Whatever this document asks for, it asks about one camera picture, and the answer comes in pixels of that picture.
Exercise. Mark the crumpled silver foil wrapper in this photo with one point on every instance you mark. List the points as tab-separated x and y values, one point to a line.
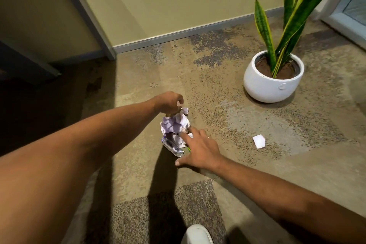
173	147

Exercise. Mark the person's left forearm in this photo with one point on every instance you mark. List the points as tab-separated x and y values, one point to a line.
71	161

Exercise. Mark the person's right forearm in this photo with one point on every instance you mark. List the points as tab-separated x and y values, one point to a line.
286	195

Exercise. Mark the white round plant pot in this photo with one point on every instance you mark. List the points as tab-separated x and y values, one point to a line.
268	86

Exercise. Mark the white framed glass door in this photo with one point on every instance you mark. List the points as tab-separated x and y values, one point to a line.
346	6

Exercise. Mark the person's right middle finger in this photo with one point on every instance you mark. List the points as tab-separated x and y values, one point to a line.
196	133

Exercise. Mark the grey partition frame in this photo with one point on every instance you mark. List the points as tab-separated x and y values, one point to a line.
85	15

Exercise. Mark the grey baseboard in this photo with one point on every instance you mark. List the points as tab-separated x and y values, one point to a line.
194	30

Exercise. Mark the person's white shoe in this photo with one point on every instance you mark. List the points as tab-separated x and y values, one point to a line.
197	235

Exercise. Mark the person's right hand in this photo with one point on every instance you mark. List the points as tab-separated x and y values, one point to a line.
204	152

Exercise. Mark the green snake plant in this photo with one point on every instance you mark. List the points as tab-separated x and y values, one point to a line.
300	9

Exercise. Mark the person's left hand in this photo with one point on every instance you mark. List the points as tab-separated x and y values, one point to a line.
165	103

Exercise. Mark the person's right thumb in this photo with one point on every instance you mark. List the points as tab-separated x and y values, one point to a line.
183	161

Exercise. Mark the dark furniture panel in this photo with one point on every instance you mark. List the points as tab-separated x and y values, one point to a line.
25	63

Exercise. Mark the lavender paper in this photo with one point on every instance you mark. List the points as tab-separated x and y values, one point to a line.
174	125

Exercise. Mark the white paper scrap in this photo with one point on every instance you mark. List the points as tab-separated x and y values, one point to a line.
259	141

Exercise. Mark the person's left fingers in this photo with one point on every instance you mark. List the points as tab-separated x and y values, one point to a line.
180	98

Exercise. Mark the brown potting soil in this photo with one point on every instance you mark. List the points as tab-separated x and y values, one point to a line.
287	72

